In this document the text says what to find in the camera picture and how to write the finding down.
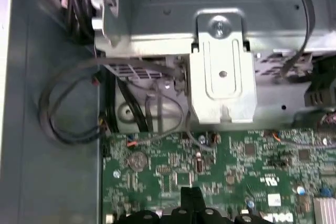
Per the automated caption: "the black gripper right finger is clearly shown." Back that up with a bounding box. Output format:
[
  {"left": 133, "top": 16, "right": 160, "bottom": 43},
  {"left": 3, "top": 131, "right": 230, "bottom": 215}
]
[{"left": 193, "top": 186, "right": 266, "bottom": 224}]

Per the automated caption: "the black wire bundle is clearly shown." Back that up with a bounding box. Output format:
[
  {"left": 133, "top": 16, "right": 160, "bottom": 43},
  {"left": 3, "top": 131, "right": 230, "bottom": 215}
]
[{"left": 59, "top": 0, "right": 97, "bottom": 49}]

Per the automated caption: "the silver cage bracket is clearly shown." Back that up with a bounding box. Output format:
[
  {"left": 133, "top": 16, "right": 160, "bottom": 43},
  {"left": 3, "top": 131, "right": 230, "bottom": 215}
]
[{"left": 189, "top": 8, "right": 258, "bottom": 125}]

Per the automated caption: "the grey twisted wire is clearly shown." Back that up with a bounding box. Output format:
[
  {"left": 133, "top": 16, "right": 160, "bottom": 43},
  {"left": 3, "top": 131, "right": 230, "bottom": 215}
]
[{"left": 125, "top": 91, "right": 218, "bottom": 154}]

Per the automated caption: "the green motherboard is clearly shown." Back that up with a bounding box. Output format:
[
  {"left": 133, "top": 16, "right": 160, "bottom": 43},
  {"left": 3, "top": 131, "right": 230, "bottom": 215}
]
[{"left": 101, "top": 128, "right": 336, "bottom": 224}]

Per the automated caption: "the black looped cable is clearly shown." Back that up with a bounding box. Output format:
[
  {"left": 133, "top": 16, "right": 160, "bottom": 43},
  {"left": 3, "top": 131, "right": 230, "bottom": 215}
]
[{"left": 38, "top": 57, "right": 106, "bottom": 146}]

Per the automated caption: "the silver finned heatsink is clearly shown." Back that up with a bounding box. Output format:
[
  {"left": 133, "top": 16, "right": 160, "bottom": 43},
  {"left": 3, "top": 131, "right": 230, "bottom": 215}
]
[{"left": 312, "top": 196, "right": 336, "bottom": 221}]

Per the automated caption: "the silver coin battery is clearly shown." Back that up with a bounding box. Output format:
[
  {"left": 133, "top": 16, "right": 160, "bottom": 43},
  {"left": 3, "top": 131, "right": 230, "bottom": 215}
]
[{"left": 127, "top": 151, "right": 148, "bottom": 173}]

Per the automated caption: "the black silver PC case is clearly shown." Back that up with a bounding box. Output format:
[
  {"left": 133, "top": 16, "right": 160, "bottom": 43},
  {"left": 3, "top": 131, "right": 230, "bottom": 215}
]
[{"left": 0, "top": 0, "right": 336, "bottom": 224}]

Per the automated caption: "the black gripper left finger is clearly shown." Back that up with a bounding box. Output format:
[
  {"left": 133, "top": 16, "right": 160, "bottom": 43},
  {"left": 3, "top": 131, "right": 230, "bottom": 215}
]
[{"left": 117, "top": 186, "right": 194, "bottom": 224}]

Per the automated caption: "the black flat drive cable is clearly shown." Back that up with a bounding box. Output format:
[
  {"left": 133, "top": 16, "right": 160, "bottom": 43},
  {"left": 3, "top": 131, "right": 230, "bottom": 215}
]
[{"left": 279, "top": 0, "right": 316, "bottom": 78}]

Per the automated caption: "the silver metal drive cage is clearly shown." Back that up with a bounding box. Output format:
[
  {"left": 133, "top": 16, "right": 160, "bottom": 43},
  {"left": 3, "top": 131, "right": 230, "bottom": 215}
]
[{"left": 90, "top": 0, "right": 336, "bottom": 130}]

